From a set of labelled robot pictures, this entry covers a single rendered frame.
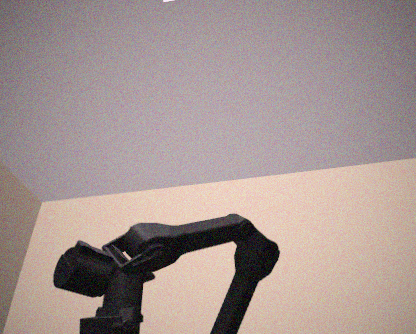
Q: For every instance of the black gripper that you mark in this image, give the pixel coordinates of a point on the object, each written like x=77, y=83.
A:
x=113, y=306

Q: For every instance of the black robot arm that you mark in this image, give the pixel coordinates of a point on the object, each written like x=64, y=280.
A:
x=92, y=272

